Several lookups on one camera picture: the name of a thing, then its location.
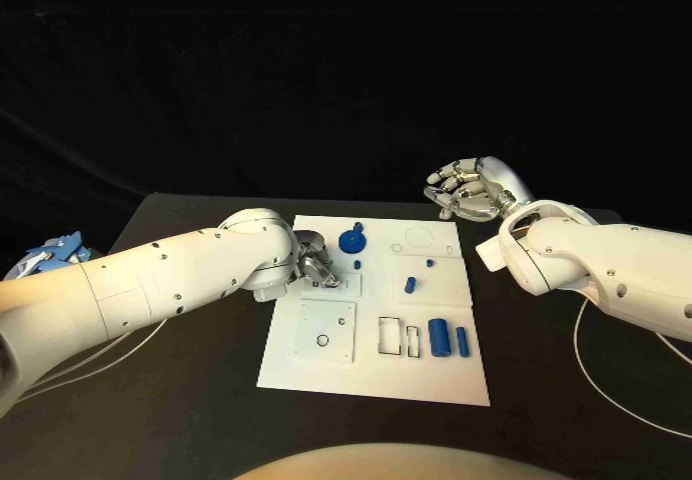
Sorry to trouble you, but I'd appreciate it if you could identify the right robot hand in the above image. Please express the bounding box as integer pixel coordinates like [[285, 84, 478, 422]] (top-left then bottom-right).
[[422, 155, 536, 223]]

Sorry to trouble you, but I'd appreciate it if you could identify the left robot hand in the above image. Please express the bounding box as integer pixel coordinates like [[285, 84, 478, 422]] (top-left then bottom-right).
[[289, 229, 341, 290]]

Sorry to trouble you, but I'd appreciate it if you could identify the white task board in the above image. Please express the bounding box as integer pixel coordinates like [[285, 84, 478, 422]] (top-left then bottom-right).
[[255, 214, 491, 407]]

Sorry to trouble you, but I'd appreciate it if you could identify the blue gear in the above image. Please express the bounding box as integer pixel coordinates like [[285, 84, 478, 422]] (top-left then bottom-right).
[[337, 221, 370, 255]]

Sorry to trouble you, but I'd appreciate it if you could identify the thick blue long cylinder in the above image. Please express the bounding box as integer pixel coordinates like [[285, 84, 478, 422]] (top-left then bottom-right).
[[426, 318, 452, 358]]

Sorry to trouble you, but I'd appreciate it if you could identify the blue and white object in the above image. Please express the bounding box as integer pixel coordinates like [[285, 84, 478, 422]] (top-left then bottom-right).
[[2, 230, 103, 281]]

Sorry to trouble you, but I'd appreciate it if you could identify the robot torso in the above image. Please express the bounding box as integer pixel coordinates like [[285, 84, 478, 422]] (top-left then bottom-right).
[[232, 442, 575, 480]]

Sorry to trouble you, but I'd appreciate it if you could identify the white cable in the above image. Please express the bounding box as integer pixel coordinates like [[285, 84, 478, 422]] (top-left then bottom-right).
[[14, 318, 170, 404], [572, 297, 692, 439], [654, 331, 692, 366]]

